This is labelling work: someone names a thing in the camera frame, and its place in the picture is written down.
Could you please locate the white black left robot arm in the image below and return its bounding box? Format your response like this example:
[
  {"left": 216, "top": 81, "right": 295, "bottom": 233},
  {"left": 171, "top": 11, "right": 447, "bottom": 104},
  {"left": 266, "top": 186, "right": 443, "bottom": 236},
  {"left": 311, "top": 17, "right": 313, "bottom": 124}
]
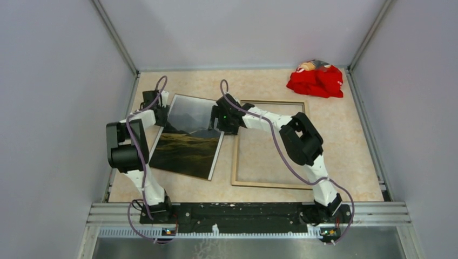
[{"left": 105, "top": 90, "right": 173, "bottom": 223}]

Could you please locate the landscape photo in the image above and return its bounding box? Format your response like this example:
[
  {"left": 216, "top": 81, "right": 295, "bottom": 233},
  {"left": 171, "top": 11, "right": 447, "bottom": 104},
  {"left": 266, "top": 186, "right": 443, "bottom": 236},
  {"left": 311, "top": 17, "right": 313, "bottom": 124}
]
[{"left": 149, "top": 94, "right": 223, "bottom": 181}]

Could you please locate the aluminium front rail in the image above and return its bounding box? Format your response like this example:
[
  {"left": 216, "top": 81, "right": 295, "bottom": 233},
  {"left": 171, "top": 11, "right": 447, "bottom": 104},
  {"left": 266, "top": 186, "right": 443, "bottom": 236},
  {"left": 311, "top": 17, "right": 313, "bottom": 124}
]
[{"left": 78, "top": 202, "right": 424, "bottom": 258}]

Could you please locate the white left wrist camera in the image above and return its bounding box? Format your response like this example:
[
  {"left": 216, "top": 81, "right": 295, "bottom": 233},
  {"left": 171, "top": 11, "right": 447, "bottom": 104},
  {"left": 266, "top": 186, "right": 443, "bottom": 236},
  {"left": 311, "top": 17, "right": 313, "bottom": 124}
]
[{"left": 159, "top": 90, "right": 170, "bottom": 107}]

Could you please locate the red crumpled cloth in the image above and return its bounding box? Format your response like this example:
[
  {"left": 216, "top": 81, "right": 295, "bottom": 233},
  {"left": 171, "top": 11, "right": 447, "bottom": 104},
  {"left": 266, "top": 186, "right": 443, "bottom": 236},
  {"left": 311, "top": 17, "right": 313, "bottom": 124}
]
[{"left": 286, "top": 59, "right": 344, "bottom": 98}]

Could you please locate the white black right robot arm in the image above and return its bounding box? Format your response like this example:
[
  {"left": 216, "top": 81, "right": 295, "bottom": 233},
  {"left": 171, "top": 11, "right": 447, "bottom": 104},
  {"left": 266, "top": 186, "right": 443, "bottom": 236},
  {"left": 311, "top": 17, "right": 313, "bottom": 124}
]
[{"left": 209, "top": 93, "right": 342, "bottom": 226}]

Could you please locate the wooden picture frame with glass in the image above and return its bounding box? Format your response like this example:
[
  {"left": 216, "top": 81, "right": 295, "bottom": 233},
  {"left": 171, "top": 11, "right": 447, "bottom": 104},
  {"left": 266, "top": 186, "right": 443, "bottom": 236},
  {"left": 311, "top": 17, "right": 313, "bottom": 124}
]
[{"left": 231, "top": 100, "right": 312, "bottom": 190}]

